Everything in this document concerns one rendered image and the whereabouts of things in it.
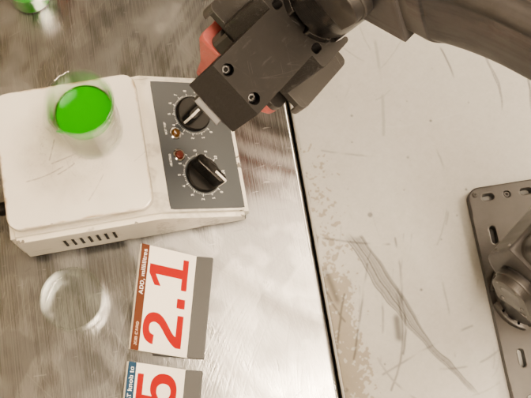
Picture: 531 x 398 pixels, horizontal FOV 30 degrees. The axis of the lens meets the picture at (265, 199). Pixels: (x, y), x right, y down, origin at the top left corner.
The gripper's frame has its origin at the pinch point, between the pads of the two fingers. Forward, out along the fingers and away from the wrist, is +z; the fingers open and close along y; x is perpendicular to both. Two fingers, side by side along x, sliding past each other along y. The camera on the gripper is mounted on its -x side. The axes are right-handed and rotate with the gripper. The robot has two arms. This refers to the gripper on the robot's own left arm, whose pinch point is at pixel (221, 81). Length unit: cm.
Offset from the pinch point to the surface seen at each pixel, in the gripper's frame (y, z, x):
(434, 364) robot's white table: 30.5, 2.1, -2.2
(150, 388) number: 14.5, 12.3, -18.0
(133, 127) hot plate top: -2.1, 6.2, -5.2
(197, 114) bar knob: 0.8, 5.4, -0.2
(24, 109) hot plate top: -9.4, 10.7, -8.9
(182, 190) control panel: 4.6, 7.0, -5.5
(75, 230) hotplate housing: 0.7, 11.1, -13.2
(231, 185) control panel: 7.4, 7.0, -1.6
